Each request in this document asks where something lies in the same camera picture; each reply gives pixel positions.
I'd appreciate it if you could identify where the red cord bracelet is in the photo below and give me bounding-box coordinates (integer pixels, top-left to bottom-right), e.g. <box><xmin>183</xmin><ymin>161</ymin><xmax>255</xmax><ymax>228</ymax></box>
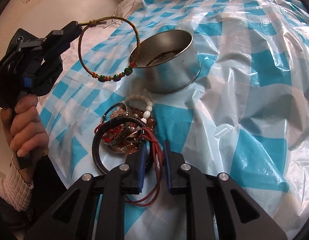
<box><xmin>124</xmin><ymin>126</ymin><xmax>165</xmax><ymax>208</ymax></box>

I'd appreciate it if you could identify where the white bead bracelet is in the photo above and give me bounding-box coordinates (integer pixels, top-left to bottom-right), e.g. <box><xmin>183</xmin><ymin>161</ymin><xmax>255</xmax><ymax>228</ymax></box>
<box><xmin>123</xmin><ymin>94</ymin><xmax>154</xmax><ymax>124</ymax></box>

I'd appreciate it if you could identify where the olive cord beaded bracelet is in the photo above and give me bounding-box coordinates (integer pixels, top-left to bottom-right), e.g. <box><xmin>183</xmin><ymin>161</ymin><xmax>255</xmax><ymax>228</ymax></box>
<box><xmin>77</xmin><ymin>16</ymin><xmax>141</xmax><ymax>82</ymax></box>

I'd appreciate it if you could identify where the amber bead bracelet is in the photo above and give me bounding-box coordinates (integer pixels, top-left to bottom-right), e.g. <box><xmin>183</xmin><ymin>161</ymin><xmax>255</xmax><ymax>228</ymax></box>
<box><xmin>130</xmin><ymin>107</ymin><xmax>156</xmax><ymax>131</ymax></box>

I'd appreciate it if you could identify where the pale pink bead bracelet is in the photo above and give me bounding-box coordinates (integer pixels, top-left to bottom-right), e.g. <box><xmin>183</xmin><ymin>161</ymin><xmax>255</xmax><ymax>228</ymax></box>
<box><xmin>109</xmin><ymin>107</ymin><xmax>135</xmax><ymax>120</ymax></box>

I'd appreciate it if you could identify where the round silver metal tin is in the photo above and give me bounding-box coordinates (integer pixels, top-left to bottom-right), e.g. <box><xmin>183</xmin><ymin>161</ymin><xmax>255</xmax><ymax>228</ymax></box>
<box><xmin>129</xmin><ymin>29</ymin><xmax>201</xmax><ymax>94</ymax></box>

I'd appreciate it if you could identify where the knitted white sleeve forearm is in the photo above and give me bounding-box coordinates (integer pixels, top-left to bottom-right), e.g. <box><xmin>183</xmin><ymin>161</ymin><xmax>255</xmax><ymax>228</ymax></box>
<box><xmin>0</xmin><ymin>157</ymin><xmax>34</xmax><ymax>211</ymax></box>

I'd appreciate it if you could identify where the person's left hand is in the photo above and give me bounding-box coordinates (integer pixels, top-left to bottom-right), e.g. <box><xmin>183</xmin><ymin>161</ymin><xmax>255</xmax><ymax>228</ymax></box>
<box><xmin>0</xmin><ymin>94</ymin><xmax>49</xmax><ymax>184</ymax></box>

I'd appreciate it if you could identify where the cream duvet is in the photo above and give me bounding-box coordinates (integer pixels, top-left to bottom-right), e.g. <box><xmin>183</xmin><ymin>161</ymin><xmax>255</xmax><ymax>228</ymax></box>
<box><xmin>0</xmin><ymin>0</ymin><xmax>123</xmax><ymax>60</ymax></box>

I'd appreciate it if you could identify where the engraved silver cuff bangle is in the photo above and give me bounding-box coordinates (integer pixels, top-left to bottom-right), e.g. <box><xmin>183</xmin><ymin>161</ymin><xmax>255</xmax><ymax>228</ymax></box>
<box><xmin>101</xmin><ymin>122</ymin><xmax>142</xmax><ymax>155</ymax></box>

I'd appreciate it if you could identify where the blue white checkered plastic sheet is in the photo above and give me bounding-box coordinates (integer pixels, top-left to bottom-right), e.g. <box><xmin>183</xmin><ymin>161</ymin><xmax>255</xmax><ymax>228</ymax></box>
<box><xmin>39</xmin><ymin>0</ymin><xmax>309</xmax><ymax>239</ymax></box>

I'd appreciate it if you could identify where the red knotted bead bracelet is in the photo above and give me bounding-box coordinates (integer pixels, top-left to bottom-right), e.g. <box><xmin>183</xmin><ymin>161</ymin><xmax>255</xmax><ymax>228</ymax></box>
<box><xmin>94</xmin><ymin>123</ymin><xmax>125</xmax><ymax>143</ymax></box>

